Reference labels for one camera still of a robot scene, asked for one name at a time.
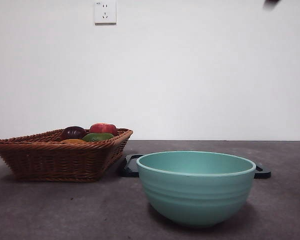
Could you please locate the brown wicker basket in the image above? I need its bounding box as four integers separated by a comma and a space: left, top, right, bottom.
0, 127, 134, 183

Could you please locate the black rectangular tray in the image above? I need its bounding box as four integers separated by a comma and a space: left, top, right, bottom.
118, 154, 272, 180

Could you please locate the dark purple round fruit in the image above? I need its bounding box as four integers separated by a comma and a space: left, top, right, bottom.
61, 126, 87, 141

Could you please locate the green avocado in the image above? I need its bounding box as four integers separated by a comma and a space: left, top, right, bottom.
81, 132, 115, 143

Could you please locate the brown kiwi fruit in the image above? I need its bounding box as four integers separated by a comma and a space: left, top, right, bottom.
59, 138, 87, 145

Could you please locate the white wall socket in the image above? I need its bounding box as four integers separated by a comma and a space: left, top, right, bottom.
94, 0, 117, 25

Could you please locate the red apple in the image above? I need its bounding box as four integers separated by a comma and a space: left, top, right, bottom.
89, 122, 118, 137

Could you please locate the teal ribbed bowl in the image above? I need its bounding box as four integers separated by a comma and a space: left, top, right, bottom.
136, 150, 257, 229

